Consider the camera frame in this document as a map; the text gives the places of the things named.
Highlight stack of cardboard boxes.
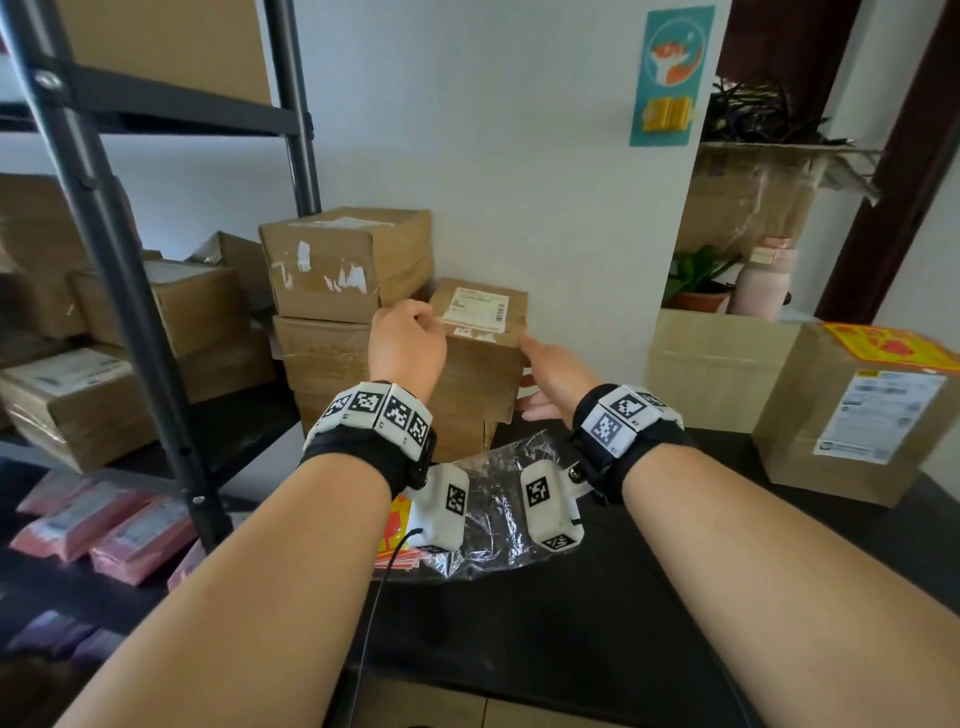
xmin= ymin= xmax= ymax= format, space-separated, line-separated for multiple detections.
xmin=271 ymin=314 xmax=526 ymax=465

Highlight person's left forearm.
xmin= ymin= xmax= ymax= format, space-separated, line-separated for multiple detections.
xmin=56 ymin=452 xmax=395 ymax=728

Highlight person's right hand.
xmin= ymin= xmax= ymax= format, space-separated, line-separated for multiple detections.
xmin=515 ymin=332 xmax=601 ymax=423

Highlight yellow wall holder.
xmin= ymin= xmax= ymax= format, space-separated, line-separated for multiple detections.
xmin=641 ymin=95 xmax=695 ymax=135

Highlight bundle of black cables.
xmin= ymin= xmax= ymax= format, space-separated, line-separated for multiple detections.
xmin=701 ymin=74 xmax=856 ymax=148

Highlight small cardboard parcel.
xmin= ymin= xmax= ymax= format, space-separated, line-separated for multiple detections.
xmin=752 ymin=320 xmax=960 ymax=509

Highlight potted green plant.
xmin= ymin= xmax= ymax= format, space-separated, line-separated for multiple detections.
xmin=661 ymin=245 xmax=740 ymax=314

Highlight black metal shelf rack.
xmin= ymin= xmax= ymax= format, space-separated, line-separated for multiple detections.
xmin=0 ymin=0 xmax=324 ymax=721

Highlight black camera cable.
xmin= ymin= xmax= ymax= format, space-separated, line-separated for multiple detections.
xmin=346 ymin=527 xmax=426 ymax=728

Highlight clear plastic bag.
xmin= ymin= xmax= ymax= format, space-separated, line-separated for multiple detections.
xmin=372 ymin=438 xmax=594 ymax=583

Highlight black wristband white markers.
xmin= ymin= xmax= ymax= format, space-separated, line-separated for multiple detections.
xmin=299 ymin=380 xmax=438 ymax=502
xmin=569 ymin=383 xmax=697 ymax=505

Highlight large plain cardboard box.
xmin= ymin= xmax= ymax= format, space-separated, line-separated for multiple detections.
xmin=53 ymin=0 xmax=273 ymax=108

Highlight pink water bottle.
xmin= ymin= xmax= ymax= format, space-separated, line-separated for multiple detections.
xmin=727 ymin=236 xmax=798 ymax=324

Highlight light wood cabinet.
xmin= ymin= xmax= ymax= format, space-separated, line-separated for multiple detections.
xmin=644 ymin=307 xmax=808 ymax=435

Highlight pile of pink packets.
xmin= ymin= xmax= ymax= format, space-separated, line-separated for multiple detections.
xmin=8 ymin=470 xmax=253 ymax=594

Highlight stack of red yellow stickers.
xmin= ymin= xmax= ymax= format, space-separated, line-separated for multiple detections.
xmin=372 ymin=494 xmax=425 ymax=573

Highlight teal wall poster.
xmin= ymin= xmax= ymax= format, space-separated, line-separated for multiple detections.
xmin=628 ymin=5 xmax=716 ymax=148

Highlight pile of cardboard boxes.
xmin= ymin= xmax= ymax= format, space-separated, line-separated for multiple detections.
xmin=0 ymin=172 xmax=279 ymax=475

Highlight person's left hand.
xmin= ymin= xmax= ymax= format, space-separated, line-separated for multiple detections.
xmin=367 ymin=298 xmax=449 ymax=406

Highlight thick dark brown door frame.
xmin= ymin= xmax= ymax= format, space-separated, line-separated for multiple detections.
xmin=813 ymin=0 xmax=960 ymax=325

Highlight single red yellow sticker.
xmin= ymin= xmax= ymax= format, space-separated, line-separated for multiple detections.
xmin=821 ymin=320 xmax=960 ymax=374

